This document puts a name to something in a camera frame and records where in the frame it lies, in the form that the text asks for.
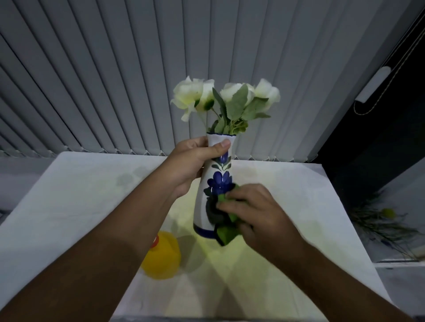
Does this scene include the green sprigs with yellow bud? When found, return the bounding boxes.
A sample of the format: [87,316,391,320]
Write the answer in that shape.
[348,192,424,261]

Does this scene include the green cleaning cloth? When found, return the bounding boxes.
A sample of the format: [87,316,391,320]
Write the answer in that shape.
[214,184,243,247]

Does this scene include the white vase with blue flowers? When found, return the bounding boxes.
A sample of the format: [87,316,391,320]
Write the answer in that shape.
[193,133,241,240]

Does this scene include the dark window pane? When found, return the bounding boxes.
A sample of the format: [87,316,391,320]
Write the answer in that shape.
[315,8,425,213]

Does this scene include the person's left hand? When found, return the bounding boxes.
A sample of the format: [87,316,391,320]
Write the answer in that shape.
[165,136,232,199]

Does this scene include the person's right hand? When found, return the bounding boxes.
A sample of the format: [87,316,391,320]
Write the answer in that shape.
[217,184,308,266]

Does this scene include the white artificial flower bunch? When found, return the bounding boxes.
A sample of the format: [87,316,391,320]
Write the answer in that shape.
[170,76,281,136]

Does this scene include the person's right forearm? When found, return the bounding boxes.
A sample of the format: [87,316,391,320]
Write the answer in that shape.
[266,232,415,322]

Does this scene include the white bead chain cord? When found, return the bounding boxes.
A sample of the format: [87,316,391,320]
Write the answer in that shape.
[353,13,425,116]

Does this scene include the grey vertical blinds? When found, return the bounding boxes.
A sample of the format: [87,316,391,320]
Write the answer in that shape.
[0,0,423,163]

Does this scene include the white tablecloth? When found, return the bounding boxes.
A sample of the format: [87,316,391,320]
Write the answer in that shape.
[0,151,393,322]

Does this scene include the person's left forearm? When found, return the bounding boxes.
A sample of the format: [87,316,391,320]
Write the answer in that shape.
[0,159,187,322]

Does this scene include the white blind cord weight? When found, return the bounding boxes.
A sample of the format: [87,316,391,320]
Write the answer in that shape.
[354,66,392,103]

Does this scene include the yellow bottle with orange cap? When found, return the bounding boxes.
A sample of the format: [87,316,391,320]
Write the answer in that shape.
[140,231,182,280]

